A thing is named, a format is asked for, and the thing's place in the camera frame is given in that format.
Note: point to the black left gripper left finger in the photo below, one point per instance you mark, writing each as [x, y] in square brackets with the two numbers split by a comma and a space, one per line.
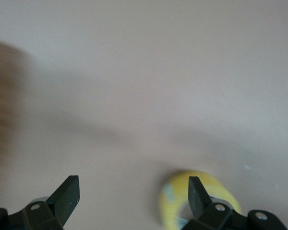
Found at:
[60, 203]

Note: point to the yellow clear tape roll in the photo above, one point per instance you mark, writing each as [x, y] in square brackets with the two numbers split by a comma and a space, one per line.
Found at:
[175, 191]

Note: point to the brown wicker basket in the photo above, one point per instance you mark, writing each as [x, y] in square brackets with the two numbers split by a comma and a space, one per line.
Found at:
[0, 95]

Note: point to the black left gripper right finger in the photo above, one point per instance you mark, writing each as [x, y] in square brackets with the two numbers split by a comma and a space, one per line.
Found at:
[201, 206]

